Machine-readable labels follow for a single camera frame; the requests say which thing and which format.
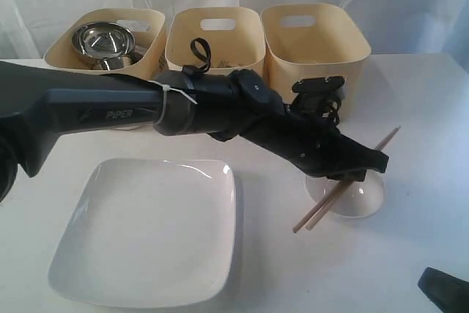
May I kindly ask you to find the steel mug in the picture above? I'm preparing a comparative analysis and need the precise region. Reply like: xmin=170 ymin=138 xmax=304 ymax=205
xmin=92 ymin=54 xmax=143 ymax=71

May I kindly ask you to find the steel bowl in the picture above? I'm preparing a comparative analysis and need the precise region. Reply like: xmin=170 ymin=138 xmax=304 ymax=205
xmin=71 ymin=21 xmax=136 ymax=65

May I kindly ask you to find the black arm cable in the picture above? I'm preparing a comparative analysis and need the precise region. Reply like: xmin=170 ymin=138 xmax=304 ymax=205
xmin=189 ymin=37 xmax=213 ymax=76

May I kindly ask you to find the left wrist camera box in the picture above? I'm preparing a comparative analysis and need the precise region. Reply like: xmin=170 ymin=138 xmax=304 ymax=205
xmin=292 ymin=76 xmax=345 ymax=110

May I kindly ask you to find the steel fork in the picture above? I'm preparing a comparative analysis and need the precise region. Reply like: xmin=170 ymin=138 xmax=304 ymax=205
xmin=216 ymin=60 xmax=238 ymax=69

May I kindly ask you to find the cream bin with circle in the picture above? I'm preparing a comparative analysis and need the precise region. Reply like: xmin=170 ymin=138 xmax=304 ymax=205
xmin=44 ymin=8 xmax=166 ymax=80

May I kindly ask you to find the white round bowl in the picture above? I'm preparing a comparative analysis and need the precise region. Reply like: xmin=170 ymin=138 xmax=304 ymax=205
xmin=305 ymin=171 xmax=385 ymax=218

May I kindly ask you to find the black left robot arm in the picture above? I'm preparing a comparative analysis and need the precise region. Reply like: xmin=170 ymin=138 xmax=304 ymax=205
xmin=1 ymin=62 xmax=388 ymax=196

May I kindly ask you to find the cream bin with square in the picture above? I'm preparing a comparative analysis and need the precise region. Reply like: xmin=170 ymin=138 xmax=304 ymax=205
xmin=261 ymin=3 xmax=372 ymax=119

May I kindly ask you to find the cream bin with triangle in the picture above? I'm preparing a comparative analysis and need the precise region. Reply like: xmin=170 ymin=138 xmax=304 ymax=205
xmin=165 ymin=7 xmax=266 ymax=76

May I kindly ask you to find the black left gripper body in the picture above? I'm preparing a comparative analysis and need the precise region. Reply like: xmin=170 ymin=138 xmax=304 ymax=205
xmin=256 ymin=113 xmax=352 ymax=180

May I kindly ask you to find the white square plate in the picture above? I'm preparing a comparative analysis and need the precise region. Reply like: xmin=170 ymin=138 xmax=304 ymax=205
xmin=48 ymin=158 xmax=237 ymax=309

